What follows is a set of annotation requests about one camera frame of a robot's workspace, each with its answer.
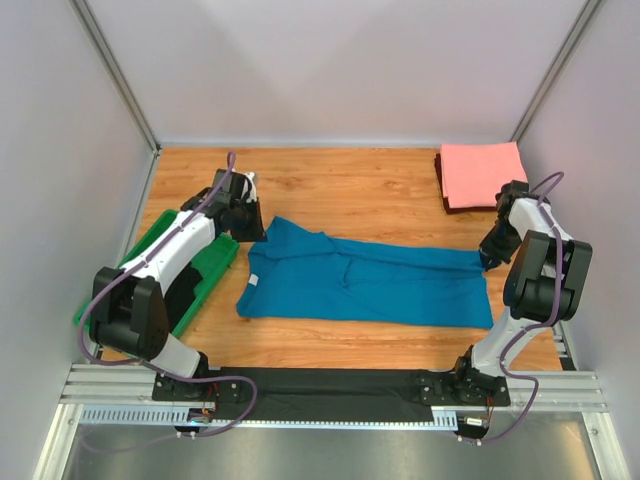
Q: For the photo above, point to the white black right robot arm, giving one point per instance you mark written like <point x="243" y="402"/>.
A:
<point x="543" y="287"/>

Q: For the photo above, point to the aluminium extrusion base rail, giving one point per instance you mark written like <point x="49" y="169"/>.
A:
<point x="559" y="391"/>

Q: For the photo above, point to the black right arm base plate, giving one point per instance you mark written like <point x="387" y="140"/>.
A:
<point x="440" y="390"/>

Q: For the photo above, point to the aluminium frame post right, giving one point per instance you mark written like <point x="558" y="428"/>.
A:
<point x="568" y="46"/>

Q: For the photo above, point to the folded pink t shirt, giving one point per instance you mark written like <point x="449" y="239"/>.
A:
<point x="473" y="174"/>

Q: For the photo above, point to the black t shirts in tray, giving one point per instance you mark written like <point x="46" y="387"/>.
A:
<point x="181" y="299"/>

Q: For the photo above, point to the aluminium frame post left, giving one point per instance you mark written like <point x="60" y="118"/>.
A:
<point x="98" y="39"/>

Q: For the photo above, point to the black front mounting strip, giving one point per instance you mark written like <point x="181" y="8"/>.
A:
<point x="334" y="395"/>

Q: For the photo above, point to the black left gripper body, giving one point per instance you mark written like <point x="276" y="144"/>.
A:
<point x="248" y="222"/>

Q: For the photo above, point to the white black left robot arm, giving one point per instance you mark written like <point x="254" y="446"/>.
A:
<point x="128" y="311"/>

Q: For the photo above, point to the aluminium frame post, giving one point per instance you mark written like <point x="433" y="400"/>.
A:
<point x="568" y="46"/>
<point x="98" y="39"/>

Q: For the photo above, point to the green plastic tray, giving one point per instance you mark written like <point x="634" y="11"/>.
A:
<point x="212" y="261"/>

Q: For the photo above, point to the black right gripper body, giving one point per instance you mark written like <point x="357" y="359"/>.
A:
<point x="495" y="244"/>

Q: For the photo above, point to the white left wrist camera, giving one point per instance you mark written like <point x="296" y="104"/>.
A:
<point x="249" y="191"/>

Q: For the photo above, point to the blue t shirt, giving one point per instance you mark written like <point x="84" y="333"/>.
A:
<point x="297" y="273"/>

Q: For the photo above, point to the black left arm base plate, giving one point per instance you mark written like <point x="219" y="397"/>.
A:
<point x="168" y="389"/>

